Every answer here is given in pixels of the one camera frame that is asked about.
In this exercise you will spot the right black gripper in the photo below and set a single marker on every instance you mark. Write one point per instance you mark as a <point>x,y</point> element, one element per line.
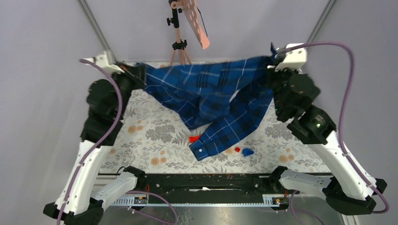
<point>272,73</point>

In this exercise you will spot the blue plaid shirt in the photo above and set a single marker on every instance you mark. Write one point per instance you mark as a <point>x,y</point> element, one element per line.
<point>229,98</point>

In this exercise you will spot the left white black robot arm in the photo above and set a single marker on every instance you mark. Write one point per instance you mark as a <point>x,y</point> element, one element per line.
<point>77,204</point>

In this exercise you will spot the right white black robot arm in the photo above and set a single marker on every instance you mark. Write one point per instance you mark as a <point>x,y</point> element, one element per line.
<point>350,189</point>

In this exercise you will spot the blue brooch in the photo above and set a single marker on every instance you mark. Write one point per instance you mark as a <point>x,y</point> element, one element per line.
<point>247,152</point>

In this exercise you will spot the red brooch piece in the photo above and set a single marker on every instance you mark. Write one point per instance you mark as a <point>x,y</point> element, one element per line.
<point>193,139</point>

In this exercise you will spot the pink tripod stand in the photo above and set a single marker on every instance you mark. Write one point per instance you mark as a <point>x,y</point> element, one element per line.
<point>179,46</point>

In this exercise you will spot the pink perforated board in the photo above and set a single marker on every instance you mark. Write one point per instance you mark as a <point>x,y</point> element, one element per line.
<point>193,16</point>

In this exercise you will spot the floral table mat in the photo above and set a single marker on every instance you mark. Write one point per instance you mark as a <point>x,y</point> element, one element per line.
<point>154,138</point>

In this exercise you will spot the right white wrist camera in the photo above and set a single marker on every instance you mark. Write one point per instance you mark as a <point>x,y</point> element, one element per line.
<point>288,57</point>

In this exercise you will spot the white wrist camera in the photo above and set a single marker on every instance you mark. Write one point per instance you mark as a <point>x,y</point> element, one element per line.
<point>106,62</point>
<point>288,57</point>

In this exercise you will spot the grey slotted cable duct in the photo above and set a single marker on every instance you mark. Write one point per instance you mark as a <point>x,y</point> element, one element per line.
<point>200,200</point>

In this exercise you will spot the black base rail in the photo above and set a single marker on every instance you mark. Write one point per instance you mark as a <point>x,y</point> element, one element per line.
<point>213,183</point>

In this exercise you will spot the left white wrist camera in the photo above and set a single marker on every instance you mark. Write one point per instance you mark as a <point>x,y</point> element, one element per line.
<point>106,62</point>

